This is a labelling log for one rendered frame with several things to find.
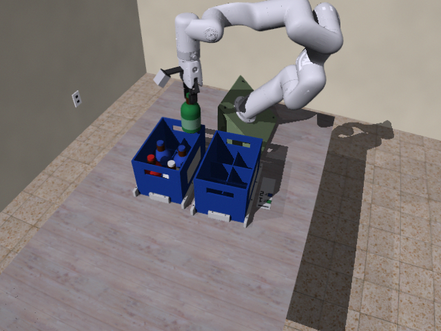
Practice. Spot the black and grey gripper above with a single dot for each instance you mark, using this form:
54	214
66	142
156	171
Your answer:
191	77

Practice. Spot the white paper pick list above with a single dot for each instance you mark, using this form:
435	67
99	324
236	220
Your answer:
266	193

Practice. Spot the red bottle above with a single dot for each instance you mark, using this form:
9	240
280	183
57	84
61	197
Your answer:
151	160

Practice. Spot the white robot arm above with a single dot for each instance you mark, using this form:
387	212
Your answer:
318	31

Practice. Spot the blue plastic crate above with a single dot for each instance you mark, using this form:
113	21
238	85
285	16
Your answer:
225	179
179	181

